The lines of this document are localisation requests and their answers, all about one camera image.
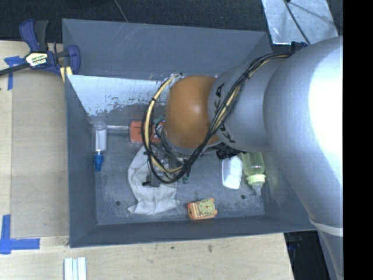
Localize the clear bottle with blue cap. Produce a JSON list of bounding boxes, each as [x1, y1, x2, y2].
[[92, 121, 108, 172]]

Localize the grey metal bin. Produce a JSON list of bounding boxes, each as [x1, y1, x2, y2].
[[61, 18, 318, 248]]

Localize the pale wood flat board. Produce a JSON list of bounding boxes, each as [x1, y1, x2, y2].
[[10, 73, 71, 239]]

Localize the orange rectangular block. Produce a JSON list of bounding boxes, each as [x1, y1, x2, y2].
[[129, 120, 164, 145]]

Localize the yellow baby bottle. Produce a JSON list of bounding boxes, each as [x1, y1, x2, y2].
[[241, 151, 267, 197]]

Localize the orange toy clock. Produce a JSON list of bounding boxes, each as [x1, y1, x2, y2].
[[186, 197, 219, 221]]

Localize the white cloth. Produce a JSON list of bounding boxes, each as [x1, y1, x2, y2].
[[126, 145, 182, 216]]

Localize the black cylinder on white bracket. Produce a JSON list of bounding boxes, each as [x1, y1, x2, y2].
[[216, 148, 242, 160]]

